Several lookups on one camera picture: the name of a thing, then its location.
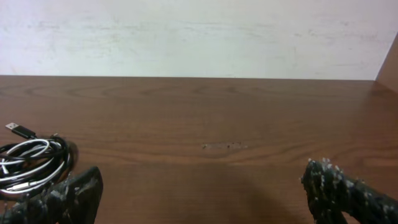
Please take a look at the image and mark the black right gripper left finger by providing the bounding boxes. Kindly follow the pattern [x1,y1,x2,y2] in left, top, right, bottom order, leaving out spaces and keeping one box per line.
[1,166,103,224]

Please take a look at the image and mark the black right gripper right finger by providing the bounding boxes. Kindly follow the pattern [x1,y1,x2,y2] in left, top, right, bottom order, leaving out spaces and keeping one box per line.
[300,158,397,224]

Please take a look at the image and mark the black USB cable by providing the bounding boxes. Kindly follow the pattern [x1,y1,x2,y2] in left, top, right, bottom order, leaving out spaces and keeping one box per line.
[0,122,79,200]

